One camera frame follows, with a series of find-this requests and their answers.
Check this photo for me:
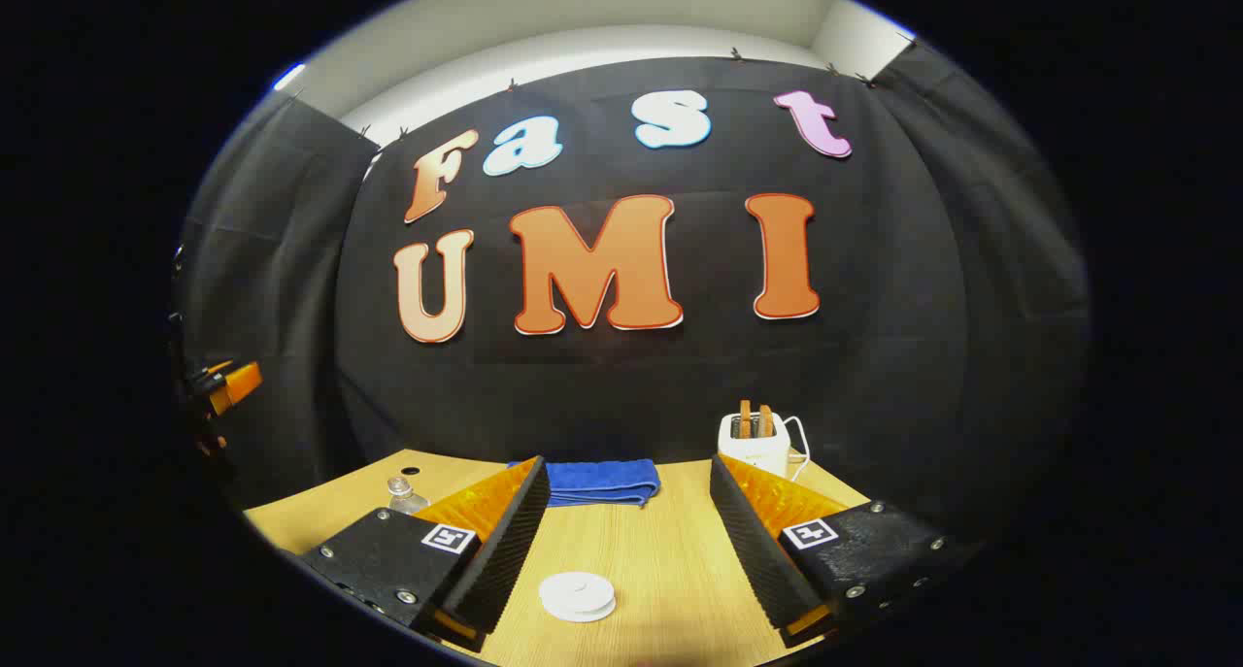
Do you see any folded blue towel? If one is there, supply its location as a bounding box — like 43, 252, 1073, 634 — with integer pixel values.
507, 458, 662, 509

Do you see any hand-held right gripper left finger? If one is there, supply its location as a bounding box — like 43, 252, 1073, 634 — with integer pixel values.
296, 456, 552, 653

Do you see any white toaster cable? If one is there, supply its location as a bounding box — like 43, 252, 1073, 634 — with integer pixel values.
782, 417, 811, 482

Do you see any cream white toaster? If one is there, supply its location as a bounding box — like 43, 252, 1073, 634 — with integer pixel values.
718, 412, 790, 478

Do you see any clear water bottle green label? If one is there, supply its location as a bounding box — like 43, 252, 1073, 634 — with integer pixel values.
386, 475, 430, 516

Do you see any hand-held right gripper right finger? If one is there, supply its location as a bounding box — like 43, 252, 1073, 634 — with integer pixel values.
709, 453, 977, 649

